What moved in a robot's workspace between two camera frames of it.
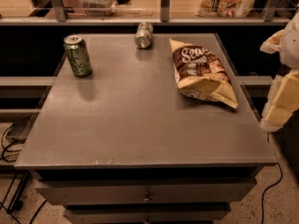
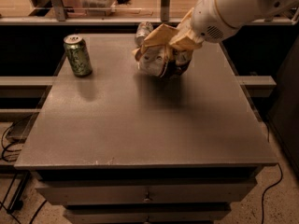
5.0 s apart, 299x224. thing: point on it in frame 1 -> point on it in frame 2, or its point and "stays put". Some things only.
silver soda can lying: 143,36 stays put
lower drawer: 147,214 stays put
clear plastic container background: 99,1 stays put
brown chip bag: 200,75 -> 162,61
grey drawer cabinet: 124,145 stays put
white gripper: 291,47 -> 207,19
